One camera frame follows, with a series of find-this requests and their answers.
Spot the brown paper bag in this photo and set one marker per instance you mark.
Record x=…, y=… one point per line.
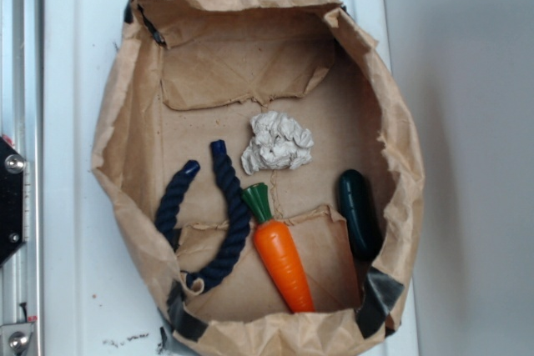
x=189, y=72

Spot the crumpled white paper ball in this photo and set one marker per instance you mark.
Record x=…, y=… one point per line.
x=278, y=142

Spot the orange toy carrot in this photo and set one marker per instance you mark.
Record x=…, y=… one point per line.
x=278, y=252

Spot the dark green toy cucumber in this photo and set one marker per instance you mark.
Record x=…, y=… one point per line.
x=356, y=207

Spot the white plastic bin lid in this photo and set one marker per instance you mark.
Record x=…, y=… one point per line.
x=94, y=301

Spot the black mounting bracket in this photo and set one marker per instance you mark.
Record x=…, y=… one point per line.
x=13, y=166

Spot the aluminium frame rail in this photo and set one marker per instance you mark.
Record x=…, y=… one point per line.
x=21, y=122

